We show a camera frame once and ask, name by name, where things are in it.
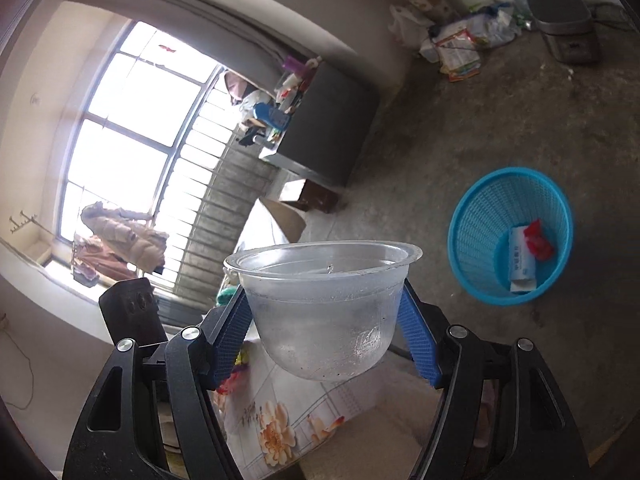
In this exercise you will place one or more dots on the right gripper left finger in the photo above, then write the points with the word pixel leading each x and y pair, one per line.
pixel 117 435

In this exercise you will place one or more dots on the blue detergent bottle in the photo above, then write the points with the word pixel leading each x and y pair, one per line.
pixel 271 116

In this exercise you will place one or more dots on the dark grey cabinet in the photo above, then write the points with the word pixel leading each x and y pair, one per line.
pixel 325 136

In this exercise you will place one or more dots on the beige hanging jacket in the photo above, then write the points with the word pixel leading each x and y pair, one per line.
pixel 129 235

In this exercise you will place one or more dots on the red snack wrapper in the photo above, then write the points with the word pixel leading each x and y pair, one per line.
pixel 537 244

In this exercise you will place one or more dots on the floor trash pile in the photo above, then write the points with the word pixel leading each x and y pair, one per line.
pixel 456 46

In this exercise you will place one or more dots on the pink hanging garment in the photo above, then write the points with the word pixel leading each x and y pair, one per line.
pixel 92 260

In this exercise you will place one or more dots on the metal window railing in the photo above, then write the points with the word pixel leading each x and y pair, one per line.
pixel 211 187

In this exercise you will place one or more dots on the floral bed sheet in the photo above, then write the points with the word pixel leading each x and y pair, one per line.
pixel 370 425

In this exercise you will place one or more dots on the clear plastic bowl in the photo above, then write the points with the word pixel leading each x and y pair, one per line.
pixel 325 311

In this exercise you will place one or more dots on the blue plastic trash basket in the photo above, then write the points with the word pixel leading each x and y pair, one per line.
pixel 481 236

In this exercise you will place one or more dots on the black rice cooker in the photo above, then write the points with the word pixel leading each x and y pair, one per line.
pixel 567 29

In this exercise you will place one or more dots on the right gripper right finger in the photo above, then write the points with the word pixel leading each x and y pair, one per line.
pixel 501 414

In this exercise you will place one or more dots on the blue white medicine box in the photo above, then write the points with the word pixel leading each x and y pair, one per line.
pixel 522 271

